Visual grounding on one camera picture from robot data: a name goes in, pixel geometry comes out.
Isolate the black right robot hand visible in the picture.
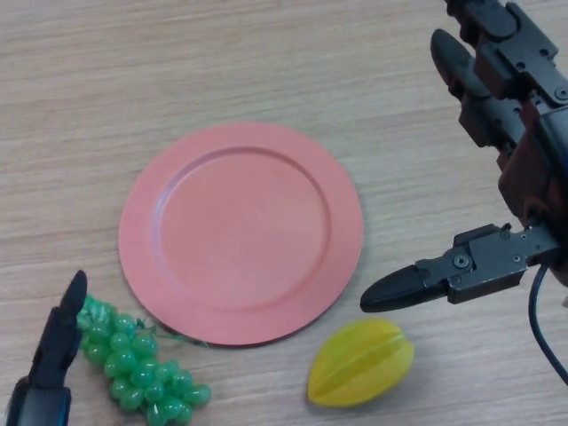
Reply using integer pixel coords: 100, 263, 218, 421
359, 0, 568, 314

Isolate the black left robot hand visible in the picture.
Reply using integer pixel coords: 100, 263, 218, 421
4, 269, 89, 426

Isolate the green plastic grape bunch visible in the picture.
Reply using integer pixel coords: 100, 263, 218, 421
75, 293, 212, 426

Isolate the pink round plate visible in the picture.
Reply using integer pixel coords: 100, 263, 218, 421
117, 123, 365, 347

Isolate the yellow starfruit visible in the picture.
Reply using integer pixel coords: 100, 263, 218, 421
306, 318, 415, 407

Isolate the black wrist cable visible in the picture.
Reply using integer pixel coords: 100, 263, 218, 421
527, 264, 568, 386

